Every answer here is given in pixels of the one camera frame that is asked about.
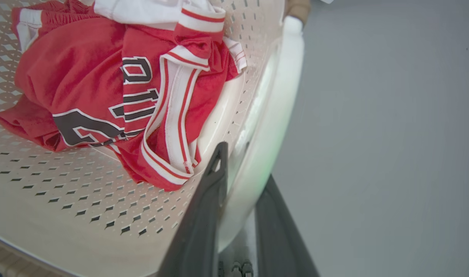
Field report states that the white garment with red stripe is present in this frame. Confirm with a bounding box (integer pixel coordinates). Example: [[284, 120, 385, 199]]
[[93, 0, 226, 33]]

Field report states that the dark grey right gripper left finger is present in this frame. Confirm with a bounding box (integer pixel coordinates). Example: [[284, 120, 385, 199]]
[[158, 142, 229, 277]]

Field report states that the red basketball jersey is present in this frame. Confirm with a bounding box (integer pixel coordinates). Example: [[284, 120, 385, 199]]
[[0, 0, 247, 192]]

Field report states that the white perforated plastic laundry basket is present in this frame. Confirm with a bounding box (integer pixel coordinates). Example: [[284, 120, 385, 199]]
[[0, 0, 305, 277]]

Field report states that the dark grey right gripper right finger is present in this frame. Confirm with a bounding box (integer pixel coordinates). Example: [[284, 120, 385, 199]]
[[255, 175, 320, 277]]

